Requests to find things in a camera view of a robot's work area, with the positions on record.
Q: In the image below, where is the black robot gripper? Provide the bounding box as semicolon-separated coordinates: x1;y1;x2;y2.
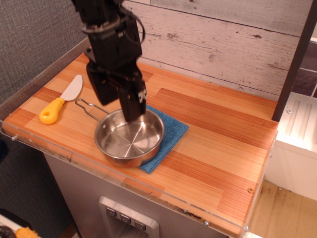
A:
85;18;147;121

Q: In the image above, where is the silver steel pot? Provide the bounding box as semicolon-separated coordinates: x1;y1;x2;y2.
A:
75;98;165;167

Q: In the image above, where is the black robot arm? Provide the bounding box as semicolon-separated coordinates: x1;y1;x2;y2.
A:
72;0;147;122

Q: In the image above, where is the blue folded cloth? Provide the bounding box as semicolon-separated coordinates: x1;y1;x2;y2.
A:
139;105;189;174

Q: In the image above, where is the grey toy fridge cabinet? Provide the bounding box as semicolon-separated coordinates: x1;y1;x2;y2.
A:
45;155;225;238

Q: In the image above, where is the clear acrylic table guard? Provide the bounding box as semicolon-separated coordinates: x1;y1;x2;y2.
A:
3;118;277;238

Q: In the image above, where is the silver dispenser panel with buttons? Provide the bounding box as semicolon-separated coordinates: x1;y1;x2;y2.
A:
99;196;160;238

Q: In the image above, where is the orange fuzzy object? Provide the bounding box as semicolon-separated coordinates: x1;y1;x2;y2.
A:
15;227;39;238

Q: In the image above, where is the white toy sink unit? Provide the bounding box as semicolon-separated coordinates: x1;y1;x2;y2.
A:
265;93;317;200

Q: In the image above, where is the yellow handled toy knife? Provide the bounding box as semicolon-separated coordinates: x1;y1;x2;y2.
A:
39;75;83;124

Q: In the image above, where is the dark right shelf post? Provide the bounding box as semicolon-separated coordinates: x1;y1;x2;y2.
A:
272;0;317;122

